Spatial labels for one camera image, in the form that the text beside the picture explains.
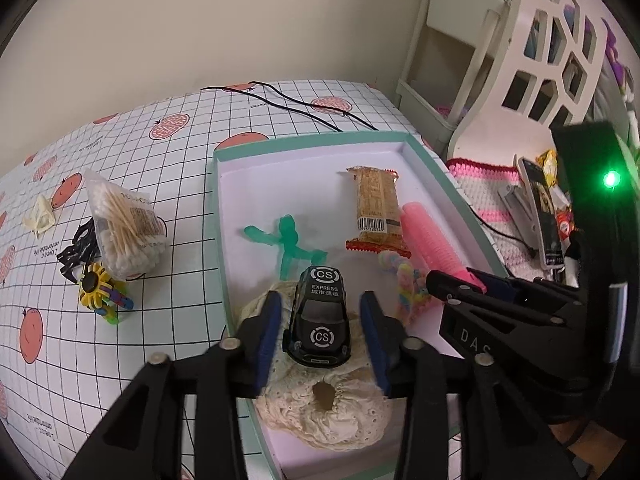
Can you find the yellow multicolour fidget spinner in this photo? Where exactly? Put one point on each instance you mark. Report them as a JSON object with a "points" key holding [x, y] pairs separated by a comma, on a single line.
{"points": [[102, 294]]}

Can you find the black toy car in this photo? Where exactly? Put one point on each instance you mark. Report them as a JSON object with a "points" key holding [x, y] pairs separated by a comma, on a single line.
{"points": [[318, 334]]}

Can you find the orange snack bar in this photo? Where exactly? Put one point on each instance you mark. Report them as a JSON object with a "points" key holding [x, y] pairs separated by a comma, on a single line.
{"points": [[377, 212]]}

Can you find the cotton swabs plastic bag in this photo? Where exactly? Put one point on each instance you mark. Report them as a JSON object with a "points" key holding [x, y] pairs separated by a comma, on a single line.
{"points": [[130, 236]]}

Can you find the smartphone on stand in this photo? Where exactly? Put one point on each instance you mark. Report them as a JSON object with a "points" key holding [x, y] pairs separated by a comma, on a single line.
{"points": [[543, 215]]}

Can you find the rainbow pastel scrunchie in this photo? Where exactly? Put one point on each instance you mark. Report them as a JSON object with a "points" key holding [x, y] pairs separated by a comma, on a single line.
{"points": [[413, 299]]}

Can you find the green translucent toy figure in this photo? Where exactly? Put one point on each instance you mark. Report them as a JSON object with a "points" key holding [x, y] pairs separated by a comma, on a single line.
{"points": [[287, 238]]}

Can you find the yellow snack packet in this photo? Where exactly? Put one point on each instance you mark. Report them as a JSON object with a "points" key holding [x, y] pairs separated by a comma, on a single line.
{"points": [[548, 162]]}

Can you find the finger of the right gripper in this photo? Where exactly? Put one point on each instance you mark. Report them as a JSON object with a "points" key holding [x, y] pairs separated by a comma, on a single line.
{"points": [[510, 279], [446, 287]]}

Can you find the pink hair roller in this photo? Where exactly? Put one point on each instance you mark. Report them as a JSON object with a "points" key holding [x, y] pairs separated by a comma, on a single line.
{"points": [[429, 245]]}

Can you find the black claw hair clip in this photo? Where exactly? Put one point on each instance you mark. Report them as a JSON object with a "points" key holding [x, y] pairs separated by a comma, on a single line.
{"points": [[83, 251]]}

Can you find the teal shallow box tray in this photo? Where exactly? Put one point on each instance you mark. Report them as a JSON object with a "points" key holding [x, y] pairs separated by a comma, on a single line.
{"points": [[305, 176]]}

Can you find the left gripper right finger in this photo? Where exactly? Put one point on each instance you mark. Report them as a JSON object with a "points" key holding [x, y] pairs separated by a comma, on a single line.
{"points": [[503, 435]]}

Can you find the white phone stand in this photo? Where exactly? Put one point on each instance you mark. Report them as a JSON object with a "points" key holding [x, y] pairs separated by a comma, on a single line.
{"points": [[516, 202]]}

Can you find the cream small hair clip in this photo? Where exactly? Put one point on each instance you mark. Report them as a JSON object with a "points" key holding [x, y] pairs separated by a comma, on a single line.
{"points": [[41, 218]]}

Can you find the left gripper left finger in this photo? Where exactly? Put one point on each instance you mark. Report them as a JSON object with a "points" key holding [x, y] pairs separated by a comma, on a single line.
{"points": [[140, 436]]}

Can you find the white cutout headboard shelf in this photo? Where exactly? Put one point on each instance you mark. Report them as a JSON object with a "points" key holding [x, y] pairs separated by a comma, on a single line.
{"points": [[488, 80]]}

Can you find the pomegranate grid tablecloth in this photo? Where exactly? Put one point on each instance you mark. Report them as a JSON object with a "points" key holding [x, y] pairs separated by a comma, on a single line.
{"points": [[63, 366]]}

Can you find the cream lace scrunchie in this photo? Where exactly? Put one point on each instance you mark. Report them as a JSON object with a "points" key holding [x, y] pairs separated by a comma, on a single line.
{"points": [[340, 409]]}

